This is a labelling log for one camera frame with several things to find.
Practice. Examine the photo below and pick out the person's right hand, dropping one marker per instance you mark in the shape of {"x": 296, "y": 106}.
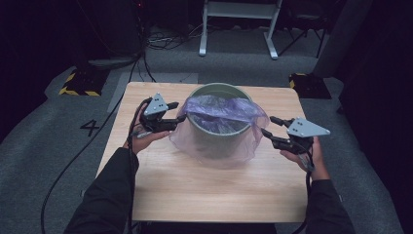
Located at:
{"x": 315, "y": 165}

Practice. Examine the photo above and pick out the grey pillar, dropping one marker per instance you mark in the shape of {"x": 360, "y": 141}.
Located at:
{"x": 341, "y": 39}

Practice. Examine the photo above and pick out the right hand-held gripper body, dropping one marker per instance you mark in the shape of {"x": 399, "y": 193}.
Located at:
{"x": 305, "y": 130}

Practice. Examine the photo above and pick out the green plastic bin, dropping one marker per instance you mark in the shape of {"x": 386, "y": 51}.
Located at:
{"x": 220, "y": 89}

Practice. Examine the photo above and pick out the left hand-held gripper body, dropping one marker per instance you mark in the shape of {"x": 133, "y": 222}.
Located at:
{"x": 156, "y": 107}

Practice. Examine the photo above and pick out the white metal stand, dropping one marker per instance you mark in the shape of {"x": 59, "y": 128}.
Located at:
{"x": 239, "y": 9}

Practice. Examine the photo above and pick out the black tripod stand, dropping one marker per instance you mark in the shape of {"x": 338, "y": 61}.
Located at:
{"x": 293, "y": 41}

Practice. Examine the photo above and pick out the black yellow striped floor plate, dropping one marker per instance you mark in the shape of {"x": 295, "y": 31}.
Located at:
{"x": 84, "y": 83}
{"x": 310, "y": 86}

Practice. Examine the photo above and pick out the person's left hand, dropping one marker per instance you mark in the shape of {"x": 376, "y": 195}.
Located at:
{"x": 139, "y": 141}

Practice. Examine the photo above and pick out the grey stand base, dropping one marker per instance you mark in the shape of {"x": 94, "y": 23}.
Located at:
{"x": 110, "y": 61}

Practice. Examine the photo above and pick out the purple plastic bag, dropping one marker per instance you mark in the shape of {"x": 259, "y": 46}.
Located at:
{"x": 227, "y": 110}

